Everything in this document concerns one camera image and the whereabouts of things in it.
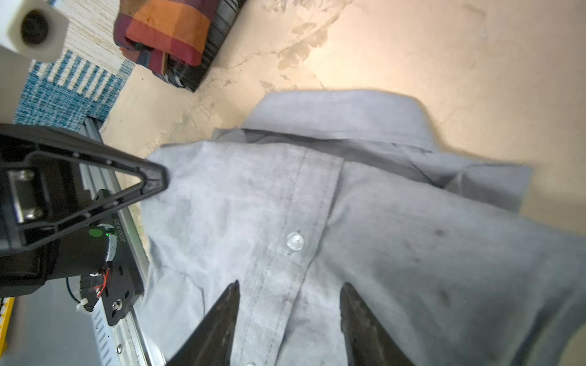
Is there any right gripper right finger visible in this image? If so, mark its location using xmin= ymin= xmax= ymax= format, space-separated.
xmin=340 ymin=282 xmax=414 ymax=366

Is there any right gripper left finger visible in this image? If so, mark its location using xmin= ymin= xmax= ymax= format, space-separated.
xmin=167 ymin=281 xmax=241 ymax=366

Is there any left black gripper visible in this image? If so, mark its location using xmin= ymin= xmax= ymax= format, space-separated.
xmin=1 ymin=124 xmax=169 ymax=297

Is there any grey long sleeve shirt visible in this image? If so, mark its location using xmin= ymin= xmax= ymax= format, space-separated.
xmin=139 ymin=91 xmax=585 ymax=365

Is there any folded plaid flannel shirt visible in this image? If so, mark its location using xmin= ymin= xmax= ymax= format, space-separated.
xmin=113 ymin=0 xmax=218 ymax=75

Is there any dark checked folded shirt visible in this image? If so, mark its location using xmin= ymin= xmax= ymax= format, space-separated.
xmin=158 ymin=0 xmax=246 ymax=92

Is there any aluminium front rail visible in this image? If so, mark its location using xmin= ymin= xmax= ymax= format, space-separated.
xmin=79 ymin=116 xmax=168 ymax=366

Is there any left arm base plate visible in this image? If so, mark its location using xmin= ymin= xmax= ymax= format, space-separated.
xmin=78 ymin=260 xmax=143 ymax=326

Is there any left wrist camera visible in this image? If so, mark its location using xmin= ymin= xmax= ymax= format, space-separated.
xmin=1 ymin=0 xmax=69 ymax=124

